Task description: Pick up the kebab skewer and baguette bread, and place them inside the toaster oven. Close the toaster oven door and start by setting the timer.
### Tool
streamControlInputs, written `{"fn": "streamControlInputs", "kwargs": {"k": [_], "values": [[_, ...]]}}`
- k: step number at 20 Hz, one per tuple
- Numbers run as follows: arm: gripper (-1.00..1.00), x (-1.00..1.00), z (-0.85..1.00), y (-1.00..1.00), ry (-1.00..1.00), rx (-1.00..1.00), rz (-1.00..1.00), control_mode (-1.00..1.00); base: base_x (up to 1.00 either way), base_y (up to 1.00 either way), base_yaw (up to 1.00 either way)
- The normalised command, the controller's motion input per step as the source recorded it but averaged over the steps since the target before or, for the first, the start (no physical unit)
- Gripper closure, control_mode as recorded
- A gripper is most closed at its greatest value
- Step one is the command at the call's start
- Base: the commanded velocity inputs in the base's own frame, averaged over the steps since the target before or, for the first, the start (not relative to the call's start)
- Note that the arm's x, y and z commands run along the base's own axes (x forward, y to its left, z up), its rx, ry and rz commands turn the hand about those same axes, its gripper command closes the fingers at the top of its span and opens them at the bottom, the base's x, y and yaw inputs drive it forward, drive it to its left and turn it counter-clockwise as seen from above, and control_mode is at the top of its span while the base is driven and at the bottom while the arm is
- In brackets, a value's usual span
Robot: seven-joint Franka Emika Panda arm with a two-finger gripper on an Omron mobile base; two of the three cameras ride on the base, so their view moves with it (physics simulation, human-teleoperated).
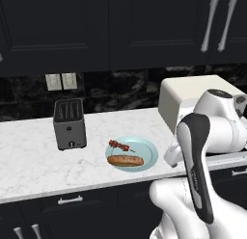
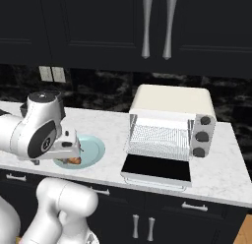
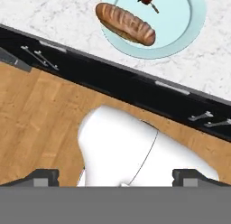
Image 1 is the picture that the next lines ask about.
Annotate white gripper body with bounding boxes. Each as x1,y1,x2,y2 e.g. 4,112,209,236
163,141,185,169

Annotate brown baguette bread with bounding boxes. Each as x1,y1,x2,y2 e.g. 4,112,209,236
106,154,145,168

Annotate red kebab skewer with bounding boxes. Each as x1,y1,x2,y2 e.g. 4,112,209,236
108,139,136,153

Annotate cream toaster oven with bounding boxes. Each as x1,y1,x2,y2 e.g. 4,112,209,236
157,74,247,135

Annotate black base cupboard door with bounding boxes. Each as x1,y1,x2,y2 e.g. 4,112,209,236
0,202,27,239
23,206,120,239
117,180,164,239

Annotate dark grey toaster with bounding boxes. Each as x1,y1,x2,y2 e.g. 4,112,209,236
52,98,88,151

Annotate light blue plate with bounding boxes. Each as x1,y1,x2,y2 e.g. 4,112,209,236
104,136,159,173

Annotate black drawer front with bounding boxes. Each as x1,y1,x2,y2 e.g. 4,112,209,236
209,165,247,187
38,187,119,216

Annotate silver drawer handle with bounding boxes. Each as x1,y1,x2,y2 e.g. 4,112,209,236
57,195,84,206
231,168,247,177

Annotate beige wall switch plate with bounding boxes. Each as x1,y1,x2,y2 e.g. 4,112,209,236
61,72,79,91
44,73,63,92

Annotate black wall cupboard door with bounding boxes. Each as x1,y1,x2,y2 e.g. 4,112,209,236
0,0,111,78
208,0,247,66
108,0,223,71

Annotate silver base cupboard handle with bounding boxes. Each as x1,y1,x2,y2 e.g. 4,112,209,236
31,223,43,239
13,226,25,239

